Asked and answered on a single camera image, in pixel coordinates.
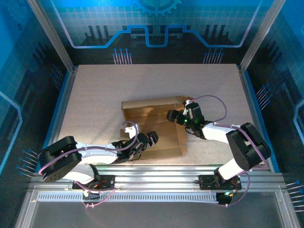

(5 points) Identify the brown cardboard paper box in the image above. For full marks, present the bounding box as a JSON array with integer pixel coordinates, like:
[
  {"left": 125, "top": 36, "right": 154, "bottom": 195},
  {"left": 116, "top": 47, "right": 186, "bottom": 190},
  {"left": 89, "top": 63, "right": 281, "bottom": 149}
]
[{"left": 120, "top": 95, "right": 194, "bottom": 161}]

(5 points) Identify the grey framed metal panel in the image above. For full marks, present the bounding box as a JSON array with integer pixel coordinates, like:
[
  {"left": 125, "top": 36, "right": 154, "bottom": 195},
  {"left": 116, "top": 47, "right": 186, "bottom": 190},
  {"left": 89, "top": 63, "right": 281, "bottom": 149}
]
[{"left": 14, "top": 187, "right": 301, "bottom": 228}]

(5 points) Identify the black controller module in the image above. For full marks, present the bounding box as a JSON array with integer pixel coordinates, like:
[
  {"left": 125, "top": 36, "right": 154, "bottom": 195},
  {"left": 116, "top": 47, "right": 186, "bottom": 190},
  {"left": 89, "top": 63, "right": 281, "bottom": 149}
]
[{"left": 216, "top": 191, "right": 233, "bottom": 207}]

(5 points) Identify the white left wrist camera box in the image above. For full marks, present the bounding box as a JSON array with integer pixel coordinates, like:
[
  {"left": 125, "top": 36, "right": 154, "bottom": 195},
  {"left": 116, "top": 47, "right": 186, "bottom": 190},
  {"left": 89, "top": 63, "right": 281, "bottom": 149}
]
[{"left": 123, "top": 123, "right": 141, "bottom": 138}]

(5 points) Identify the long aluminium frame rail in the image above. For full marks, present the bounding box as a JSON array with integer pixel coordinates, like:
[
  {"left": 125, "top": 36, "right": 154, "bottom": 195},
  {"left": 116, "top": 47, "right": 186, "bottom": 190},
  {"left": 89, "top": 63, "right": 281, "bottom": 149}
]
[{"left": 29, "top": 165, "right": 285, "bottom": 190}]

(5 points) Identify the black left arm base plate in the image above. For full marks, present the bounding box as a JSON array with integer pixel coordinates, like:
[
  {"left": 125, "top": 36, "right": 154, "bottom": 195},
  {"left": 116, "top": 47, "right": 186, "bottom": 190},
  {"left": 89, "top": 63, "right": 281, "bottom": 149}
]
[{"left": 72, "top": 174, "right": 116, "bottom": 190}]

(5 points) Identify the slotted grey cable duct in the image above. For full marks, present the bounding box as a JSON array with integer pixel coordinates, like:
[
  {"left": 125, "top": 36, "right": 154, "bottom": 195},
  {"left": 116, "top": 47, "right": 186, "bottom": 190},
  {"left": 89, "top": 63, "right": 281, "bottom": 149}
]
[{"left": 37, "top": 191, "right": 220, "bottom": 203}]

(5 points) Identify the blue-edged aluminium side rail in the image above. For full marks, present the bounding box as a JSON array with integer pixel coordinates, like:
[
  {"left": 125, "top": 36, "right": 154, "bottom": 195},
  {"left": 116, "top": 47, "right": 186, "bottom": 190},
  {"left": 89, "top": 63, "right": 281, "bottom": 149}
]
[
  {"left": 237, "top": 64, "right": 281, "bottom": 173},
  {"left": 35, "top": 66, "right": 79, "bottom": 173}
]

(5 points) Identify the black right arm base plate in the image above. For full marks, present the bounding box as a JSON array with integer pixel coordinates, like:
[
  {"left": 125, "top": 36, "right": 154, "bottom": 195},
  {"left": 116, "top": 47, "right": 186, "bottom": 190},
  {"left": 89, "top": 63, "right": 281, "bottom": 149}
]
[{"left": 198, "top": 174, "right": 242, "bottom": 190}]

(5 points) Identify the aluminium frame post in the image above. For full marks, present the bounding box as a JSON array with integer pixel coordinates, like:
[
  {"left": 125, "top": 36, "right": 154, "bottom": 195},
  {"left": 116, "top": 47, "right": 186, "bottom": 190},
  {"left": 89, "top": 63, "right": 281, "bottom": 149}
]
[
  {"left": 239, "top": 0, "right": 287, "bottom": 73},
  {"left": 26, "top": 0, "right": 77, "bottom": 73}
]

